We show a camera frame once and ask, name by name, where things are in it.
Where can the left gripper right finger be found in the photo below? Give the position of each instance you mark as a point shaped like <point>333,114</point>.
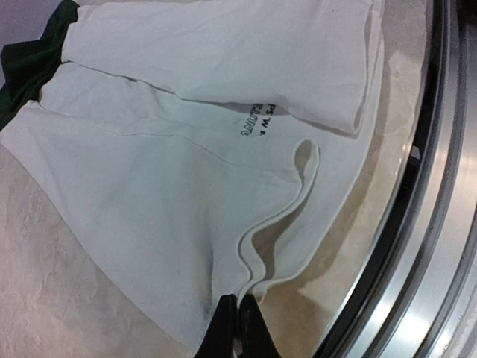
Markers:
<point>252,332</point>

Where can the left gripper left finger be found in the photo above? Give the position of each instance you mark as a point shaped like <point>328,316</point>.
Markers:
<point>218,341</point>

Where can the white and green raglan shirt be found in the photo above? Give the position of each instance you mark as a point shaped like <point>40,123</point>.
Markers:
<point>198,149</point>

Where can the front aluminium rail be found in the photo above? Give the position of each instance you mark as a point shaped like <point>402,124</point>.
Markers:
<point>415,295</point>

